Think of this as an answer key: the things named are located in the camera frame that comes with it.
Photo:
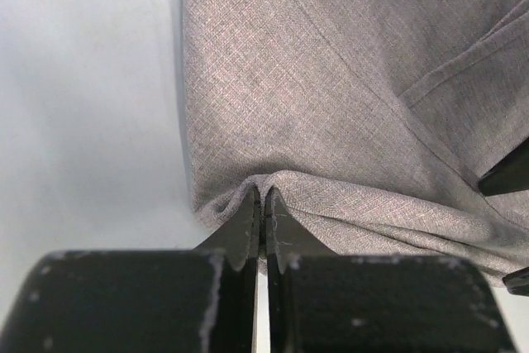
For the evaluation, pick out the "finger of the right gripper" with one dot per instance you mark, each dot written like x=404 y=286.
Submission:
x=517 y=283
x=510 y=175

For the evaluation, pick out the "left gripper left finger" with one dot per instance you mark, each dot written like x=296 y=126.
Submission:
x=239 y=237

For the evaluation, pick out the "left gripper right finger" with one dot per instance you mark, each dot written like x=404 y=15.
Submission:
x=286 y=240

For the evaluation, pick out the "grey cloth napkin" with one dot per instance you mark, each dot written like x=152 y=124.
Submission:
x=375 y=119

